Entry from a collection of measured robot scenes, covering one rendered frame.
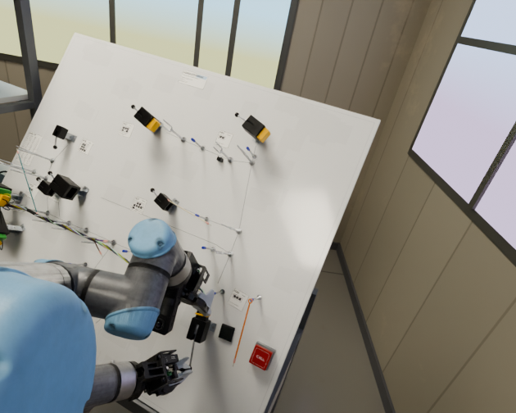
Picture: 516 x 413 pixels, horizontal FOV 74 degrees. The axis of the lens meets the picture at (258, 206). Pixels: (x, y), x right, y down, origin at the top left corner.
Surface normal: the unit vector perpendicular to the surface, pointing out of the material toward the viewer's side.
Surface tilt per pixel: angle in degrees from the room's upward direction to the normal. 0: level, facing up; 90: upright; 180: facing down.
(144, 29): 90
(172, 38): 90
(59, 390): 83
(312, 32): 90
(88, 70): 54
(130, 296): 27
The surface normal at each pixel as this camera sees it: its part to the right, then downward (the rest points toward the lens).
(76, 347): 1.00, 0.07
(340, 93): -0.01, 0.51
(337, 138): -0.22, -0.18
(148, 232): -0.08, -0.56
